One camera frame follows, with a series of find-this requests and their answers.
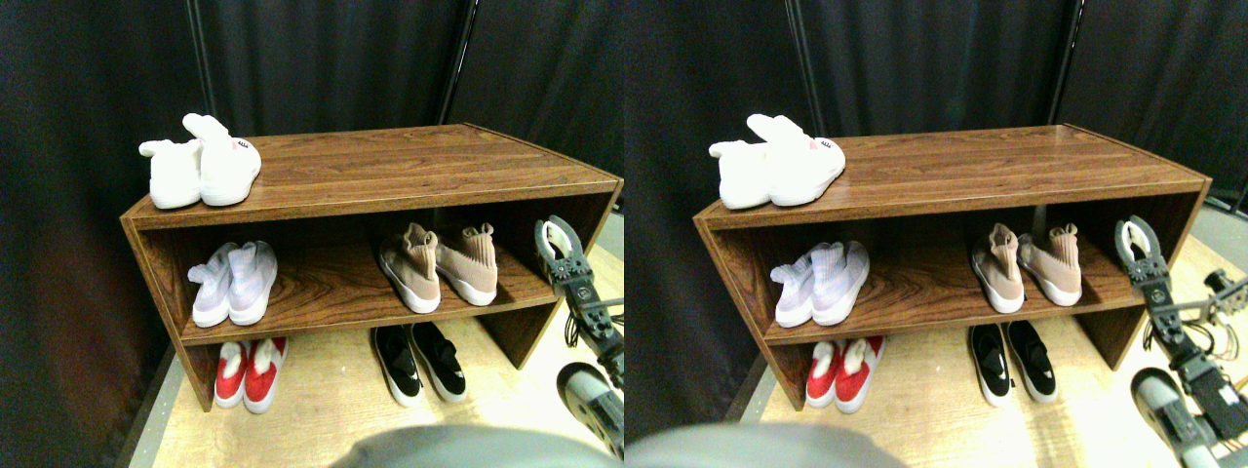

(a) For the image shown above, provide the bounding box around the red shoe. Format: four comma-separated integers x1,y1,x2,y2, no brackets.
243,336,290,414
835,336,886,414
806,340,844,409
214,340,251,409

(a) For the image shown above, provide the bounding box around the beige shoe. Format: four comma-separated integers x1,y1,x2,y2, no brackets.
378,223,442,315
971,223,1026,315
1017,223,1083,307
435,223,499,307

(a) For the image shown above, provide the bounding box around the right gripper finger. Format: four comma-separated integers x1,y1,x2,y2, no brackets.
1115,215,1169,284
534,215,589,284

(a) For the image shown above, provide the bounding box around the black curtain stand pole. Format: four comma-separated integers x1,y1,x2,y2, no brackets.
185,0,217,118
436,0,481,126
1045,0,1088,126

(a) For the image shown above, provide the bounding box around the brown shoe rack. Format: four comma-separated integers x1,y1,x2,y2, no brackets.
120,123,624,412
693,123,1213,412

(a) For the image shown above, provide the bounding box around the black shoe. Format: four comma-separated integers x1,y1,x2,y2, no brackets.
1007,321,1058,405
969,325,1015,408
409,322,468,404
373,326,424,408

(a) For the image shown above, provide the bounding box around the lilac shoe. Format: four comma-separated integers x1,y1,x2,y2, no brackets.
188,244,240,329
811,241,871,327
227,241,279,327
770,246,822,329

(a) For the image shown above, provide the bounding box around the white shoe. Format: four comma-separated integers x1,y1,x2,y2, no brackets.
747,114,847,207
138,139,204,210
182,113,262,207
709,141,776,210

